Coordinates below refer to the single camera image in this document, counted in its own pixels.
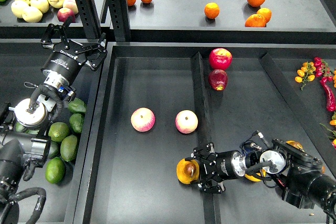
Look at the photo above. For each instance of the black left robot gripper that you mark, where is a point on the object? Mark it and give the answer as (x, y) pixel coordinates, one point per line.
(68, 57)

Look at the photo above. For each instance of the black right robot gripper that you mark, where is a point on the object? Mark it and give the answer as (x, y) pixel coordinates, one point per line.
(222, 166)

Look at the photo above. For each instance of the yellow pear brown stem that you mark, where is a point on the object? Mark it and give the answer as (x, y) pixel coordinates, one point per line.
(187, 171)

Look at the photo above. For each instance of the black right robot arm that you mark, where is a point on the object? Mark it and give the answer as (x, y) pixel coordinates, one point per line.
(297, 174)

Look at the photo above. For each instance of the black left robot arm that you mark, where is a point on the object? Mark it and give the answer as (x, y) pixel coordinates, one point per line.
(25, 143)

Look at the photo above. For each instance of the yellow pear left pile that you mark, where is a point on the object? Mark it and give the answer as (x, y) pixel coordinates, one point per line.
(255, 179)

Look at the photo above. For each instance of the green avocado top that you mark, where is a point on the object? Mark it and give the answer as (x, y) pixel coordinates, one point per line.
(77, 106)

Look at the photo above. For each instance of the pale yellow pear left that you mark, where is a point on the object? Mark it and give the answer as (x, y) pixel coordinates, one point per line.
(18, 7)

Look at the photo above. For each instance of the green avocado round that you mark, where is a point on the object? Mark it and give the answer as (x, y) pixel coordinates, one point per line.
(58, 131)

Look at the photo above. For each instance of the red apple on shelf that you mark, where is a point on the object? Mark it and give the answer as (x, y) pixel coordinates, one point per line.
(65, 13)

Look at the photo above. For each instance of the pink apple right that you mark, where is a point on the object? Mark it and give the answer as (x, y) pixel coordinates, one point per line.
(186, 121)

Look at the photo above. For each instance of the pink apple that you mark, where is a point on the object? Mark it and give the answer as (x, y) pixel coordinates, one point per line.
(142, 119)
(186, 121)

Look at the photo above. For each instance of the pink apple left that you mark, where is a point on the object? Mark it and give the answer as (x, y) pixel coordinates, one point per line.
(142, 119)

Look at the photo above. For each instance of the black center tray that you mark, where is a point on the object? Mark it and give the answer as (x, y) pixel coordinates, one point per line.
(130, 176)

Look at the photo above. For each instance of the dark red apple lower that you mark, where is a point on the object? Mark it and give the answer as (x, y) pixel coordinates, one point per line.
(218, 79)

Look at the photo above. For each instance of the red apple upper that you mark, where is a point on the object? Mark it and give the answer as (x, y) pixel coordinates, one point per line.
(220, 58)

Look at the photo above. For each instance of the orange cherry tomato bunch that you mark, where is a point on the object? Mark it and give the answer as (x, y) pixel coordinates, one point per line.
(305, 74)

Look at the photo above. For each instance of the red chili pepper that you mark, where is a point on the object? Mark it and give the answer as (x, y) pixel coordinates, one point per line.
(330, 98)

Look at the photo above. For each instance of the orange middle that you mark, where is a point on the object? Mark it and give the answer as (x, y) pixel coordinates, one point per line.
(211, 10)

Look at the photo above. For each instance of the orange front right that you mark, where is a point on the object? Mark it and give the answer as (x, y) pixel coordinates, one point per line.
(255, 20)

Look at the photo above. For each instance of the small orange right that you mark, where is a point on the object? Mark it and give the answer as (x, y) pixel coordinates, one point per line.
(266, 13)

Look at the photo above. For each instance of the black shelf post left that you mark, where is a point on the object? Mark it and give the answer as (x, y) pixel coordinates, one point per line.
(89, 18)

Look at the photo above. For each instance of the black shelf post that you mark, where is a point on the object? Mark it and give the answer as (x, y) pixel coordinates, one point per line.
(89, 18)
(120, 20)

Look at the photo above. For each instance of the black shelf post right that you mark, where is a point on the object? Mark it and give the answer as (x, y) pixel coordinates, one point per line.
(120, 20)

